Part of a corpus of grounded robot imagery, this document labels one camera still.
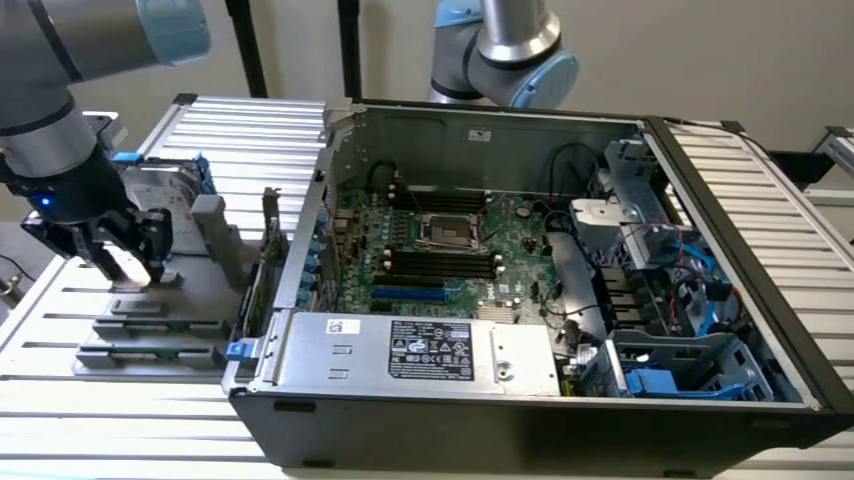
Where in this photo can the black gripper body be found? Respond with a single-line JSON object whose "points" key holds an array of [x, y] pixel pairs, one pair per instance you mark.
{"points": [[74, 185]]}

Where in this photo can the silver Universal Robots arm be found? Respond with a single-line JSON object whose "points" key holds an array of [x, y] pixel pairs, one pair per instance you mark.
{"points": [[40, 100]]}

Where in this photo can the black expansion slot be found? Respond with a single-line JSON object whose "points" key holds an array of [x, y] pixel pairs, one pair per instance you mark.
{"points": [[407, 280]]}

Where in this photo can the blue expansion slot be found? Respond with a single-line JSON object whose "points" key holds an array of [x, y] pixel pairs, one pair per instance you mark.
{"points": [[408, 293]]}

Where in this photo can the black RAM slot bank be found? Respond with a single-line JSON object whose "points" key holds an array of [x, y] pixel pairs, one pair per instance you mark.
{"points": [[437, 201], [443, 262]]}

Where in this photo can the metal CPU socket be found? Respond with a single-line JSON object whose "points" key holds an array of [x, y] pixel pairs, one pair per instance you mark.
{"points": [[449, 227]]}

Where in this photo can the grey parts rack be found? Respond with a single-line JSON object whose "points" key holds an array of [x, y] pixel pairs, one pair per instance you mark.
{"points": [[167, 300]]}

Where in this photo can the green graphics card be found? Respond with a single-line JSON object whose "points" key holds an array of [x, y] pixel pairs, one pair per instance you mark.
{"points": [[267, 260]]}

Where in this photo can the blue case latch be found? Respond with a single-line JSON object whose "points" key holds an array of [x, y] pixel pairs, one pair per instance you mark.
{"points": [[242, 350]]}

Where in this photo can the black stand pole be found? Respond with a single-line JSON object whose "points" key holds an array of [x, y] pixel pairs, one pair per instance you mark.
{"points": [[248, 47], [350, 47]]}

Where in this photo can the silver power supply unit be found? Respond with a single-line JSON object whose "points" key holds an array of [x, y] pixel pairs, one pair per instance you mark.
{"points": [[374, 360]]}

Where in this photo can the silver chipset heatsink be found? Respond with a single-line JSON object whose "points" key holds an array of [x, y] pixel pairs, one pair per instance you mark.
{"points": [[497, 314]]}

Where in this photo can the green motherboard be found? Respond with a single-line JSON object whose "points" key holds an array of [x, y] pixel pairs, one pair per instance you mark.
{"points": [[521, 260]]}

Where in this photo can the round coin battery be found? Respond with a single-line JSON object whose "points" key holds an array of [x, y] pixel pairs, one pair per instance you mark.
{"points": [[526, 210]]}

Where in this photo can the black open PC case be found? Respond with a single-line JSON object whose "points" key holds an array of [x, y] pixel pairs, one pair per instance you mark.
{"points": [[467, 430]]}

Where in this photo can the grey metal disk bay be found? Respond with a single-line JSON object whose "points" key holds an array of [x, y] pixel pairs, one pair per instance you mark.
{"points": [[630, 185]]}

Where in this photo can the blue plastic disk bay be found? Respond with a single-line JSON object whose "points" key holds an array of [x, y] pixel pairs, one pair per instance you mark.
{"points": [[694, 365]]}

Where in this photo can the hard disk with blue bracket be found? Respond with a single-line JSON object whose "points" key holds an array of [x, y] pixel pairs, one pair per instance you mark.
{"points": [[174, 185]]}

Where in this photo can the grey air duct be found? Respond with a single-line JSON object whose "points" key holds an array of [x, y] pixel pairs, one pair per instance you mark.
{"points": [[574, 280]]}

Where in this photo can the aluminium profile frame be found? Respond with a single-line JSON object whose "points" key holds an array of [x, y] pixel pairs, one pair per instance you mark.
{"points": [[834, 160]]}

